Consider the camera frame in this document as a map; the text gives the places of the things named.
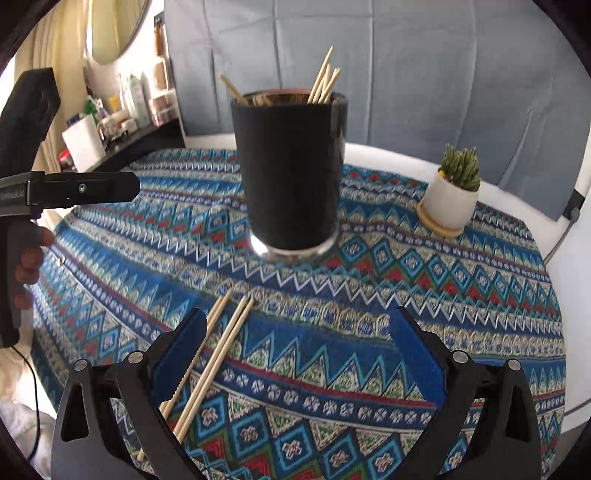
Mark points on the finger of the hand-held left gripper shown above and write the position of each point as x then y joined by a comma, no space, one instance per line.
92,189

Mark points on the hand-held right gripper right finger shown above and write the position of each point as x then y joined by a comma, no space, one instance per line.
418,355

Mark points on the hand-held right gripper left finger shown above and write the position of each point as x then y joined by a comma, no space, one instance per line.
178,355

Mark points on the wooden chopstick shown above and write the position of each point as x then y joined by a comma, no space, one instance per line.
212,364
220,308
219,367
331,85
233,90
324,83
321,74
178,385

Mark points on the black cylindrical utensil holder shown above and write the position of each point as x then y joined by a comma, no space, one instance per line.
291,184

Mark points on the person's left hand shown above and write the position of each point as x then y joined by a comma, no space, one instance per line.
28,267

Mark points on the cream curtain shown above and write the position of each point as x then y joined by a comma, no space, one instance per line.
51,46

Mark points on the blue patterned tablecloth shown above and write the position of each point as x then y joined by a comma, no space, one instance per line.
369,300

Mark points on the black side shelf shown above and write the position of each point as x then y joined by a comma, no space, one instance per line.
147,138

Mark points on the grey spray can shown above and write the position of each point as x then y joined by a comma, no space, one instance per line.
137,101

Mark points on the round wooden coaster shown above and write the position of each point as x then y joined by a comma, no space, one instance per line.
436,227

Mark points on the succulent in white pot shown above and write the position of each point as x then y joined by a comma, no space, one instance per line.
450,201

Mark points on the white cabinet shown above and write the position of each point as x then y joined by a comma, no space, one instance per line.
570,300

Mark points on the grey cloth backdrop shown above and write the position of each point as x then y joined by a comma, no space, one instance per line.
415,69

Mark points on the round wall mirror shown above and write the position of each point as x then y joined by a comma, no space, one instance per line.
117,27

